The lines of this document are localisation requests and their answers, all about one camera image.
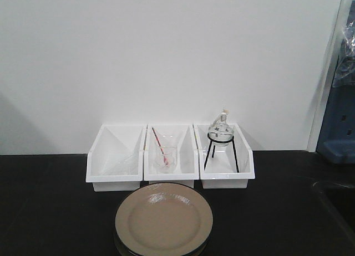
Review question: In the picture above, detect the plastic bag of pegs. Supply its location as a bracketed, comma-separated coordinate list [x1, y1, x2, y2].
[332, 13, 354, 88]

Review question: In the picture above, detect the black lab sink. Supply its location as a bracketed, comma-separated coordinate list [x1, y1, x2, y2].
[312, 181, 354, 244]

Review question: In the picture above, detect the right white storage bin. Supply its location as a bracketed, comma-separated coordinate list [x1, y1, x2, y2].
[193, 124, 255, 189]

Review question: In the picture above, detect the red glass stirring rod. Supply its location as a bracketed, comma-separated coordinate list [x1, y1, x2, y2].
[151, 127, 169, 166]

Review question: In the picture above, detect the clear glass beaker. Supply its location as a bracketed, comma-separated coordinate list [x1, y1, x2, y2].
[153, 135, 178, 174]

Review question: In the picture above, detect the left white storage bin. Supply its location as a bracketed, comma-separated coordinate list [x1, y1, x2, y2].
[85, 124, 147, 192]

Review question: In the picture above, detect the middle white storage bin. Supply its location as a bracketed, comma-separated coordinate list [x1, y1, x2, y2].
[143, 124, 199, 188]

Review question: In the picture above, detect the white storage bin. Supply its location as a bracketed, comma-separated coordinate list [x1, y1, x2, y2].
[143, 124, 199, 188]
[193, 124, 255, 189]
[85, 124, 147, 192]

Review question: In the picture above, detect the grey pegboard drying rack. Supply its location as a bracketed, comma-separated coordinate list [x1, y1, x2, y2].
[316, 39, 355, 165]

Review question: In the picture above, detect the glass alcohol lamp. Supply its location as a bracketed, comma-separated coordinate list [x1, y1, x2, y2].
[207, 109, 234, 147]

